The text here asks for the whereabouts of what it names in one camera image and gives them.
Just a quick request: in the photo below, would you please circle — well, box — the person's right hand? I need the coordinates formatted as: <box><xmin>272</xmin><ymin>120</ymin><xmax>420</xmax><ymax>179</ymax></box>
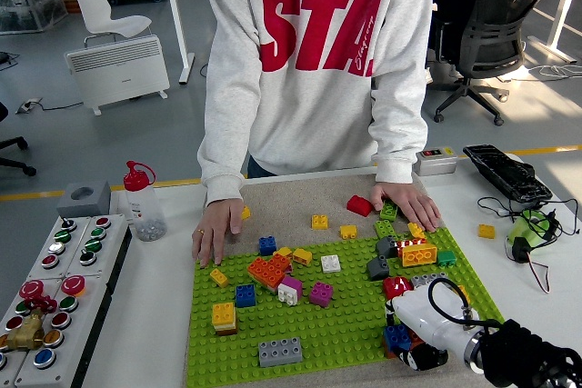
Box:
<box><xmin>191</xmin><ymin>198</ymin><xmax>246</xmax><ymax>270</ymax></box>

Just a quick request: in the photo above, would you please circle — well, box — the person's left hand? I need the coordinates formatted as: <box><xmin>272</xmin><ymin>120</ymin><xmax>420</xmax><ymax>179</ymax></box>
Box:
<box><xmin>368</xmin><ymin>182</ymin><xmax>442</xmax><ymax>234</ymax></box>

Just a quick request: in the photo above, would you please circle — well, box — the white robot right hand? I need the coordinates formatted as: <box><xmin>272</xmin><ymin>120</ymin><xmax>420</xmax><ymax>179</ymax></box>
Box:
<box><xmin>383</xmin><ymin>284</ymin><xmax>479</xmax><ymax>373</ymax></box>

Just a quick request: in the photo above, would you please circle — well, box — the lime green long brick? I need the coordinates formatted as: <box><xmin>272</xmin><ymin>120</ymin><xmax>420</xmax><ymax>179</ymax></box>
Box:
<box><xmin>379</xmin><ymin>200</ymin><xmax>399</xmax><ymax>223</ymax></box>

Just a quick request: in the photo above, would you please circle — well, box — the blue square toy brick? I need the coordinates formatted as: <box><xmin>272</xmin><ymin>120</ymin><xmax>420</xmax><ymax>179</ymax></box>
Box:
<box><xmin>257</xmin><ymin>235</ymin><xmax>278</xmax><ymax>257</ymax></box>
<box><xmin>384</xmin><ymin>323</ymin><xmax>413</xmax><ymax>353</ymax></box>
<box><xmin>235</xmin><ymin>284</ymin><xmax>256</xmax><ymax>309</ymax></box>

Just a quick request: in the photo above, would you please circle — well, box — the magenta square toy brick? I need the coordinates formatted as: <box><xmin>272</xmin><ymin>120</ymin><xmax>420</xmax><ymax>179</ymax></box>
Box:
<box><xmin>308</xmin><ymin>281</ymin><xmax>335</xmax><ymax>309</ymax></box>

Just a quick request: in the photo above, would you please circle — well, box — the green toy baseplate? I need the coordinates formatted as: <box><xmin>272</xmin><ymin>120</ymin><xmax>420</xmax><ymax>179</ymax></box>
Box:
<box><xmin>185</xmin><ymin>226</ymin><xmax>506</xmax><ymax>388</ymax></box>

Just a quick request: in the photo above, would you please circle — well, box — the grey eight-stud toy brick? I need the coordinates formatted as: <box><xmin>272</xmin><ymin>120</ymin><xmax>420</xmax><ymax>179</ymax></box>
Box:
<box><xmin>410</xmin><ymin>272</ymin><xmax>449</xmax><ymax>289</ymax></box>
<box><xmin>257</xmin><ymin>336</ymin><xmax>304</xmax><ymax>369</ymax></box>

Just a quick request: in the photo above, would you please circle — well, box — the red curved-top toy brick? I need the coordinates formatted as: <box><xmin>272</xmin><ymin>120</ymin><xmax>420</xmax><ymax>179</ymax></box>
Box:
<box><xmin>346</xmin><ymin>194</ymin><xmax>375</xmax><ymax>217</ymax></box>
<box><xmin>382</xmin><ymin>275</ymin><xmax>415</xmax><ymax>301</ymax></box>

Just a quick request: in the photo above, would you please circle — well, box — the dark grey sloped brick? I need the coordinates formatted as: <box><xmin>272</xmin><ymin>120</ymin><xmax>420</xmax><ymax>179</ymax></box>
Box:
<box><xmin>366</xmin><ymin>254</ymin><xmax>391</xmax><ymax>282</ymax></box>
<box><xmin>376</xmin><ymin>235</ymin><xmax>400</xmax><ymax>260</ymax></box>

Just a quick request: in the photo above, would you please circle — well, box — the large yellow holed brick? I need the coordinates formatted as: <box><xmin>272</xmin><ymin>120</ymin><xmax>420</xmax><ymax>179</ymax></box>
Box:
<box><xmin>400</xmin><ymin>244</ymin><xmax>438</xmax><ymax>268</ymax></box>

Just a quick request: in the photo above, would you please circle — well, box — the orange brick cluster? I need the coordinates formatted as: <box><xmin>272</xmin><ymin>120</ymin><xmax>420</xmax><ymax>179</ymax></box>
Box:
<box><xmin>246</xmin><ymin>254</ymin><xmax>293</xmax><ymax>293</ymax></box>

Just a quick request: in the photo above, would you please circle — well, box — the clear bottle with red cap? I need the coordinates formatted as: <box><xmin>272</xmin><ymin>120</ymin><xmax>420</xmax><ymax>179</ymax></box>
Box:
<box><xmin>121</xmin><ymin>160</ymin><xmax>167</xmax><ymax>243</ymax></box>

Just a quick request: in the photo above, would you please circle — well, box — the grey-brown mat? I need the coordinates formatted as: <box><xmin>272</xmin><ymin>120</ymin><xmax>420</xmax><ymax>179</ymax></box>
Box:
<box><xmin>184</xmin><ymin>173</ymin><xmax>506</xmax><ymax>388</ymax></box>

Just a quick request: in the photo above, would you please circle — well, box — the yellow tan brown brick stack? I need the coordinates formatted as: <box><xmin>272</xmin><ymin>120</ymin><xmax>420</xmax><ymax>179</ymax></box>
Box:
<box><xmin>211</xmin><ymin>301</ymin><xmax>238</xmax><ymax>336</ymax></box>

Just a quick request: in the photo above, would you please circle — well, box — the white and magenta brick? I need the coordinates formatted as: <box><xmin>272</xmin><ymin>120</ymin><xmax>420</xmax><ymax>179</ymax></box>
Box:
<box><xmin>276</xmin><ymin>274</ymin><xmax>304</xmax><ymax>307</ymax></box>

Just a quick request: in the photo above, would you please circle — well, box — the black keyboard in plastic wrap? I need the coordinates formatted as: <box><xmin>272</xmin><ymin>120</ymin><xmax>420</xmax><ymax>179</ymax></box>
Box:
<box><xmin>461</xmin><ymin>144</ymin><xmax>553</xmax><ymax>204</ymax></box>

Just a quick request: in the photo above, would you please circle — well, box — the grey push-button control box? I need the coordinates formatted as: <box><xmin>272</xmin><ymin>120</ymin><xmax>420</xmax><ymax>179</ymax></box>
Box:
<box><xmin>0</xmin><ymin>277</ymin><xmax>63</xmax><ymax>388</ymax></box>
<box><xmin>63</xmin><ymin>214</ymin><xmax>133</xmax><ymax>280</ymax></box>
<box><xmin>13</xmin><ymin>274</ymin><xmax>113</xmax><ymax>388</ymax></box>
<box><xmin>26</xmin><ymin>216</ymin><xmax>92</xmax><ymax>281</ymax></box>

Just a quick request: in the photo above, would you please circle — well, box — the green plastic device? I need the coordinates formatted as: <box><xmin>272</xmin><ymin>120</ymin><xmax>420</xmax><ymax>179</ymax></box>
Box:
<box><xmin>506</xmin><ymin>208</ymin><xmax>558</xmax><ymax>257</ymax></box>

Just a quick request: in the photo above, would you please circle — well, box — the grey block with round hole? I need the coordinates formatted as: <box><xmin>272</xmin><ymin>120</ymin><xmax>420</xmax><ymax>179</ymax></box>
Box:
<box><xmin>55</xmin><ymin>180</ymin><xmax>112</xmax><ymax>220</ymax></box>

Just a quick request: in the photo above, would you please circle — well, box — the black mesh office chair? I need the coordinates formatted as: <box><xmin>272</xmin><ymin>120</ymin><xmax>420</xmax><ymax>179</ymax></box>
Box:
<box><xmin>431</xmin><ymin>0</ymin><xmax>564</xmax><ymax>126</ymax></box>

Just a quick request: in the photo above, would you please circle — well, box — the white panel heater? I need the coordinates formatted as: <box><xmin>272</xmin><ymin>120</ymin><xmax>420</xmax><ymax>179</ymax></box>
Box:
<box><xmin>63</xmin><ymin>34</ymin><xmax>171</xmax><ymax>117</ymax></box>

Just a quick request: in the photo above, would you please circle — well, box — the brass valve with red handwheel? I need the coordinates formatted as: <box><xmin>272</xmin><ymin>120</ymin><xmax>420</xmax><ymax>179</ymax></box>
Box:
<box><xmin>4</xmin><ymin>297</ymin><xmax>58</xmax><ymax>353</ymax></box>

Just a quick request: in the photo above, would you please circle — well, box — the black swivel chair base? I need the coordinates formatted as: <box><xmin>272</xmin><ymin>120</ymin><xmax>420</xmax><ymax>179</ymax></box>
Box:
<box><xmin>0</xmin><ymin>101</ymin><xmax>37</xmax><ymax>178</ymax></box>

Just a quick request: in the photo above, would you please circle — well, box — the grey floor socket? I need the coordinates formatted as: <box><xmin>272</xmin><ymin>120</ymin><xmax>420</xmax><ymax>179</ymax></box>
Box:
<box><xmin>14</xmin><ymin>96</ymin><xmax>45</xmax><ymax>115</ymax></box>

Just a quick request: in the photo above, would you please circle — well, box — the white desk with wooden top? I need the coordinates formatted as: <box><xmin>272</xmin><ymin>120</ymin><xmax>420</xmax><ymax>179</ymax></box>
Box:
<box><xmin>504</xmin><ymin>0</ymin><xmax>582</xmax><ymax>65</ymax></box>

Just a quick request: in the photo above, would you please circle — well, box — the white plastic chair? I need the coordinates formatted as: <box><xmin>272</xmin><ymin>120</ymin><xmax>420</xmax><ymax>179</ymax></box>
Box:
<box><xmin>71</xmin><ymin>0</ymin><xmax>153</xmax><ymax>48</ymax></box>

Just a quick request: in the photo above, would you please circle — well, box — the transparent storage box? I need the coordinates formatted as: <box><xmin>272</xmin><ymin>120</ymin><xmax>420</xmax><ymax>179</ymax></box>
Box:
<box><xmin>0</xmin><ymin>0</ymin><xmax>69</xmax><ymax>35</ymax></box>

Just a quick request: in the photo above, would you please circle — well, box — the grey two-button switch box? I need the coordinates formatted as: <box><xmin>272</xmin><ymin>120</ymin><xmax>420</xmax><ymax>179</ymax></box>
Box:
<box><xmin>412</xmin><ymin>145</ymin><xmax>458</xmax><ymax>177</ymax></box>

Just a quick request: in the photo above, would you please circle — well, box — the thin black cable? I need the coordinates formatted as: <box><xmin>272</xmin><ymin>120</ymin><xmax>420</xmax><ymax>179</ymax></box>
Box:
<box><xmin>476</xmin><ymin>195</ymin><xmax>581</xmax><ymax>237</ymax></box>

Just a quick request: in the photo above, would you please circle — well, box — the red and white wire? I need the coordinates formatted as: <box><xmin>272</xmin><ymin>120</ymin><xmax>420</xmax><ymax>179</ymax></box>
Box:
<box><xmin>503</xmin><ymin>235</ymin><xmax>551</xmax><ymax>294</ymax></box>

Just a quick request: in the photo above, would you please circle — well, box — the white desk with cables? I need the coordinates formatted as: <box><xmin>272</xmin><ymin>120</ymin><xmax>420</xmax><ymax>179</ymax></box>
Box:
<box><xmin>152</xmin><ymin>0</ymin><xmax>216</xmax><ymax>86</ymax></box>

